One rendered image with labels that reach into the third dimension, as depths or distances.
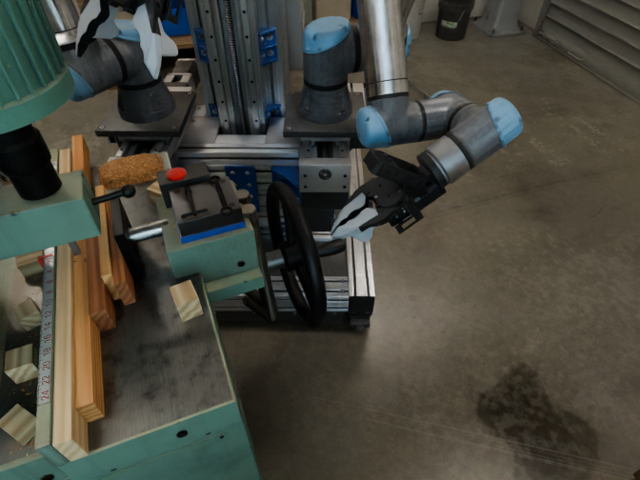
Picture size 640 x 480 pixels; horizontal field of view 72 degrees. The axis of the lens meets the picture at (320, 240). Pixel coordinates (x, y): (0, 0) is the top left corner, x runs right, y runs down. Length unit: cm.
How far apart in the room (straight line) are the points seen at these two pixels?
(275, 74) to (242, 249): 77
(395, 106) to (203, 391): 55
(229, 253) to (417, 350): 112
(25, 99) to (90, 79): 65
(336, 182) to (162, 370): 71
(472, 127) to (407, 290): 118
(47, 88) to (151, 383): 37
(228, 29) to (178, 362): 90
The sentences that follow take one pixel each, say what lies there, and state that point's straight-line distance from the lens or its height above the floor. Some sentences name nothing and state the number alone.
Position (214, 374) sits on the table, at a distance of 62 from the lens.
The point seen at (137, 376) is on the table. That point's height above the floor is 90.
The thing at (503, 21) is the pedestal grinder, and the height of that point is 10.
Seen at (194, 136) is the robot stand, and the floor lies 73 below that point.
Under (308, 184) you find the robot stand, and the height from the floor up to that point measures 71.
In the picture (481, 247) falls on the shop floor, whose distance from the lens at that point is 212.
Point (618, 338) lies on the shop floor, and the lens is 204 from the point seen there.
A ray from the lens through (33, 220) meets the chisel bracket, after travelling 68.
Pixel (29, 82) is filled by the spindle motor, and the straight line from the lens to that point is 55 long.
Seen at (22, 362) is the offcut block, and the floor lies 84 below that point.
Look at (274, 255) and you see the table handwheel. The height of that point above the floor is 83.
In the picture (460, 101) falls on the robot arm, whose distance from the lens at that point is 86.
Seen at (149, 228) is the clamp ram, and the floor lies 96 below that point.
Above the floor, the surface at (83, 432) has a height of 92.
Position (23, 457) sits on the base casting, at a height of 80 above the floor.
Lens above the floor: 144
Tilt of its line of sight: 45 degrees down
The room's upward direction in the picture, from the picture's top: straight up
